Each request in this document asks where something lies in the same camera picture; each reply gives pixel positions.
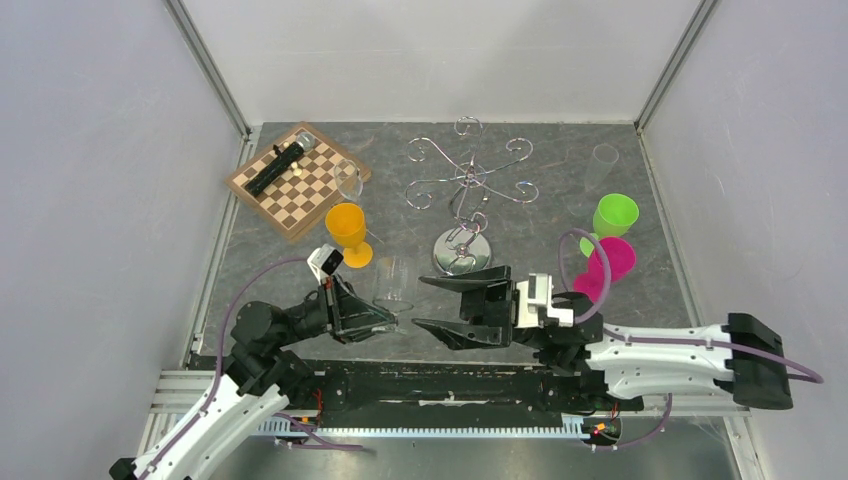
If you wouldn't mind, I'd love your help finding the green plastic wine glass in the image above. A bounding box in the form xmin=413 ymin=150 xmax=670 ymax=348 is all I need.
xmin=589 ymin=193 xmax=640 ymax=239

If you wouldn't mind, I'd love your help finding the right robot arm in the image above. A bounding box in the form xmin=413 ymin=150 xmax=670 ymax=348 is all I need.
xmin=413 ymin=266 xmax=794 ymax=410

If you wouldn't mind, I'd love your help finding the wooden chessboard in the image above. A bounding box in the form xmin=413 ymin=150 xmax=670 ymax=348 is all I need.
xmin=226 ymin=122 xmax=372 ymax=243

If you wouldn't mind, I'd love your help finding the chrome wire wine glass rack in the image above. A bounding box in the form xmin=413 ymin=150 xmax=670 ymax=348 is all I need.
xmin=404 ymin=116 xmax=539 ymax=276

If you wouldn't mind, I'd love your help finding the clear round wine glass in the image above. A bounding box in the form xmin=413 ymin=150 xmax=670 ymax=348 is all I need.
xmin=333 ymin=158 xmax=364 ymax=210

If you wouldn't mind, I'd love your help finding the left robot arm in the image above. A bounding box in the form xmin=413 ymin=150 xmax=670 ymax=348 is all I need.
xmin=109 ymin=277 xmax=397 ymax=479

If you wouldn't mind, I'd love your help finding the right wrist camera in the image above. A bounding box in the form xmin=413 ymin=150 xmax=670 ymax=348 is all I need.
xmin=514 ymin=273 xmax=575 ymax=329

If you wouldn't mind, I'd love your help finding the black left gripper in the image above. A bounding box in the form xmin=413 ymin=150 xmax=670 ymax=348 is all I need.
xmin=273 ymin=271 xmax=399 ymax=347

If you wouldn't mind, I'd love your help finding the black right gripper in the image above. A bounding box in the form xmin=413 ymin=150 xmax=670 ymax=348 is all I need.
xmin=411 ymin=264 xmax=552 ymax=350

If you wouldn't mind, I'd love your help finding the pink plastic wine glass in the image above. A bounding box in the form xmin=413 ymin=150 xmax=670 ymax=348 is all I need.
xmin=574 ymin=237 xmax=637 ymax=301

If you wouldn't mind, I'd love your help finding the orange plastic wine glass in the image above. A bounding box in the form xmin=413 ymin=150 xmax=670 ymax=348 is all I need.
xmin=325 ymin=202 xmax=373 ymax=269

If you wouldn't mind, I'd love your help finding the clear ribbed flute glass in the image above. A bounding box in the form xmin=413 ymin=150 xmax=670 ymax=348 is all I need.
xmin=582 ymin=143 xmax=620 ymax=193

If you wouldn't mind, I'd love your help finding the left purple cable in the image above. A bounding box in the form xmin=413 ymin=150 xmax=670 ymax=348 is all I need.
xmin=135 ymin=256 xmax=366 ymax=480

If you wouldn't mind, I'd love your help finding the clear tumbler wine glass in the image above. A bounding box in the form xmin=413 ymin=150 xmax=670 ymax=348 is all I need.
xmin=372 ymin=256 xmax=418 ymax=335

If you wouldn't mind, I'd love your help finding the black flashlight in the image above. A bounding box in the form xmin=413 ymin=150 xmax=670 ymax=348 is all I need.
xmin=244 ymin=132 xmax=316 ymax=198

